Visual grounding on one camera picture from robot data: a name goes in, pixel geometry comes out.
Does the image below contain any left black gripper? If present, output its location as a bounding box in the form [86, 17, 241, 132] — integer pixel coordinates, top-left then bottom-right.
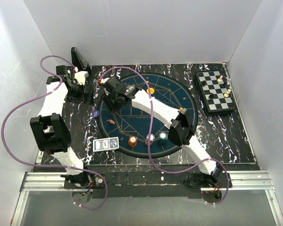
[67, 82, 94, 106]

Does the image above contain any purple small blind button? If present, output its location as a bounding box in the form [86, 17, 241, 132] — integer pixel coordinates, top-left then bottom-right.
[92, 110, 100, 118]

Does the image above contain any orange big blind button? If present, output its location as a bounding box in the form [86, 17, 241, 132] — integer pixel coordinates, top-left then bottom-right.
[146, 88, 155, 94]

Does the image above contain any orange poker chip stack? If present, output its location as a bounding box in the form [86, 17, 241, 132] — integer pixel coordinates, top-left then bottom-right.
[128, 136, 137, 147]

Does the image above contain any white-blue poker chip stack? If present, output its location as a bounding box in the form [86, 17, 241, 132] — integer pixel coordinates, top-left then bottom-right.
[145, 134, 155, 145]

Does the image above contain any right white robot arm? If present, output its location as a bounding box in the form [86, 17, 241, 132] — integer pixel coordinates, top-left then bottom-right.
[99, 77, 223, 187]

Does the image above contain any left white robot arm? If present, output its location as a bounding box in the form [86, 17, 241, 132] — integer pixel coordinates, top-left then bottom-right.
[30, 65, 93, 188]

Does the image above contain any black card shoe stand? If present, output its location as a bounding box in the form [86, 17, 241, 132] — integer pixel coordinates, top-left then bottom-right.
[71, 47, 91, 75]

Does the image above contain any round blue poker mat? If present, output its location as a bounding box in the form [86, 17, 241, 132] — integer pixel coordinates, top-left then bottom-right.
[97, 73, 199, 158]

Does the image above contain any blue playing card deck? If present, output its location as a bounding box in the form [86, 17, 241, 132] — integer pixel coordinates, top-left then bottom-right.
[92, 137, 119, 152]

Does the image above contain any green poker chip stack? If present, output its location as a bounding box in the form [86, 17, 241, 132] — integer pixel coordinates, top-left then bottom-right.
[158, 132, 168, 144]

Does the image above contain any black white chess board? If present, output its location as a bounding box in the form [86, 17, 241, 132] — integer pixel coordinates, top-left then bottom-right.
[195, 71, 237, 115]

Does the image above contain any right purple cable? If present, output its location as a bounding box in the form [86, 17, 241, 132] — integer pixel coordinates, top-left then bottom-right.
[99, 67, 230, 207]

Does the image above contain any purple cable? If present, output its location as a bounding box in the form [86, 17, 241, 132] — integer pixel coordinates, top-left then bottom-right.
[99, 67, 230, 207]
[1, 56, 108, 210]

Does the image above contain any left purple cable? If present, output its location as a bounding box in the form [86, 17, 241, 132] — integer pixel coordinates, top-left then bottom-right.
[1, 56, 108, 210]

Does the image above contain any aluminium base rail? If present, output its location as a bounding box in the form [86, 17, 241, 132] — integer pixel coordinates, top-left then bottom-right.
[11, 170, 283, 226]

